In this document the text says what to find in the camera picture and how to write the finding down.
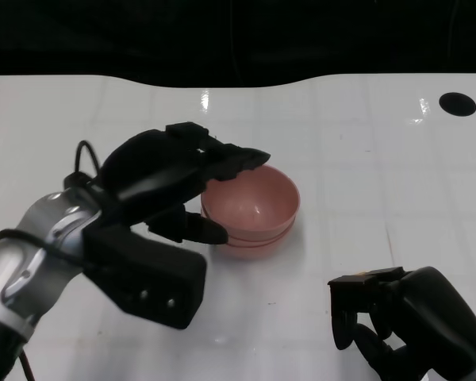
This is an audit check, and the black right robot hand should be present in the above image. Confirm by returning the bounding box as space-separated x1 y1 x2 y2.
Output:
326 264 476 381

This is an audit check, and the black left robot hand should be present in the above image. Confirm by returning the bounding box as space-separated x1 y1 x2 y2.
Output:
98 121 274 246

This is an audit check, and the pink plastic bowl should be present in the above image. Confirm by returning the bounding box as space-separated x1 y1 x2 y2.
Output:
200 213 298 244
200 164 302 236
205 225 295 262

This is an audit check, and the black table backdrop cloth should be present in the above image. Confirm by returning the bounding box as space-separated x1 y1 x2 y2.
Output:
0 0 476 90

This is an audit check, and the black round table grommet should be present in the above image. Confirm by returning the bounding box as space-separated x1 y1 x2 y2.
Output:
438 91 476 117

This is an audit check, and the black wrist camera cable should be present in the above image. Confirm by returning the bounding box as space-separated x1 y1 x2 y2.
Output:
0 140 106 271

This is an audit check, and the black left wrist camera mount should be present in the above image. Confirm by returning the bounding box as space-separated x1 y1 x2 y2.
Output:
81 223 208 331

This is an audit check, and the thin red cable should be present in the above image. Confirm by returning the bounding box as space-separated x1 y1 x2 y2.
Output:
18 348 36 381

